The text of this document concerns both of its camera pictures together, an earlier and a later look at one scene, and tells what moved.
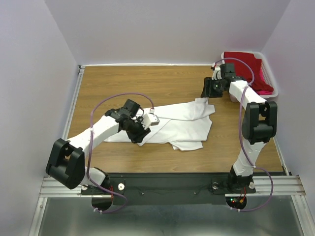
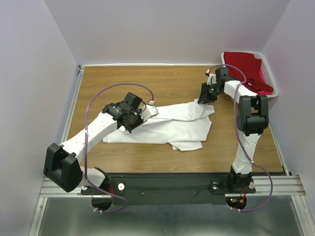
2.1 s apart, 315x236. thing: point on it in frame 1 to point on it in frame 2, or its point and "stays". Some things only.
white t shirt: (185, 125) stays
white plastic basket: (267, 74) stays
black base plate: (166, 190) stays
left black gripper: (139, 136) to (130, 128)
